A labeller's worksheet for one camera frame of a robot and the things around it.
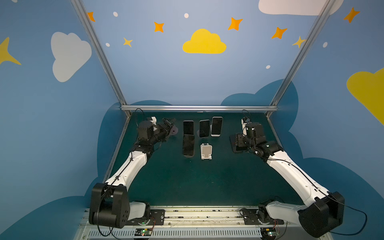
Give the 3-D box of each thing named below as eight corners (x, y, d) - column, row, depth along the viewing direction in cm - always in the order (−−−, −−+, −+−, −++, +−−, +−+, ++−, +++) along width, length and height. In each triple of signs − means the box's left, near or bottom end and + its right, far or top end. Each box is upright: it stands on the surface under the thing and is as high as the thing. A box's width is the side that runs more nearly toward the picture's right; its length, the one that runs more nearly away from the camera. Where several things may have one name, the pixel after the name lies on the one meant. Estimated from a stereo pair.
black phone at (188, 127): (184, 138, 107) (183, 124, 95) (184, 134, 110) (183, 120, 98) (193, 138, 107) (193, 124, 95) (193, 134, 110) (193, 120, 98)
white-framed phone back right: (210, 137, 111) (213, 123, 99) (210, 130, 115) (212, 116, 103) (220, 137, 111) (223, 123, 99) (219, 130, 116) (222, 116, 103)
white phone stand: (200, 159, 98) (201, 153, 92) (200, 145, 105) (200, 139, 99) (211, 159, 98) (212, 153, 92) (210, 145, 105) (211, 139, 99)
